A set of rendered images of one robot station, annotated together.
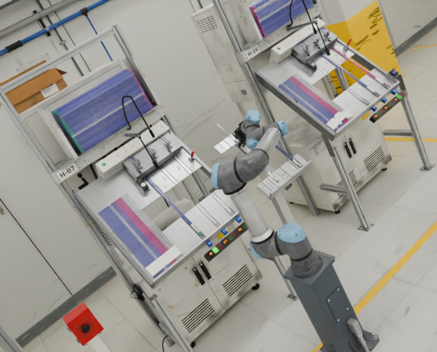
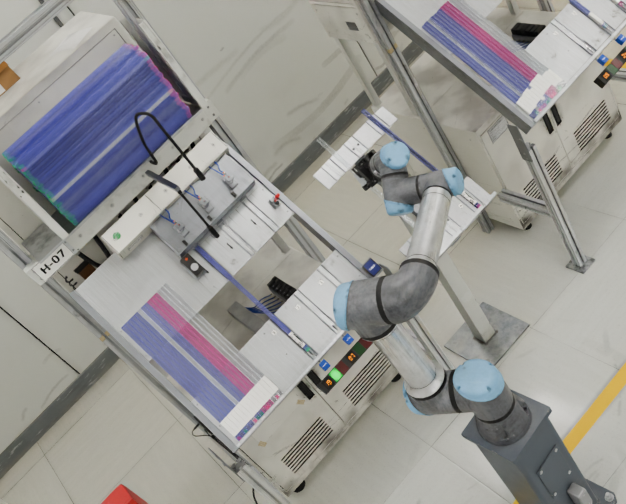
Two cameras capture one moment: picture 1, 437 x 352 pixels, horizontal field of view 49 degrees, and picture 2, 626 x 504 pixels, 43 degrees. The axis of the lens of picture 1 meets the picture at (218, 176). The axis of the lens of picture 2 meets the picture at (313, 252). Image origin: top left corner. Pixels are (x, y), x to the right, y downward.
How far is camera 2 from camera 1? 0.77 m
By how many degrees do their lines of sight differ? 17
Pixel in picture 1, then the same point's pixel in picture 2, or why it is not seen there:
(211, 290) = (325, 404)
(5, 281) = not seen: outside the picture
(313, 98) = (489, 48)
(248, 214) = (403, 361)
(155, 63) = not seen: outside the picture
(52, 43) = not seen: outside the picture
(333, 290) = (548, 453)
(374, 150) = (592, 110)
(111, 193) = (138, 286)
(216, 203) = (328, 286)
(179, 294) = (274, 422)
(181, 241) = (276, 365)
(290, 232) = (477, 383)
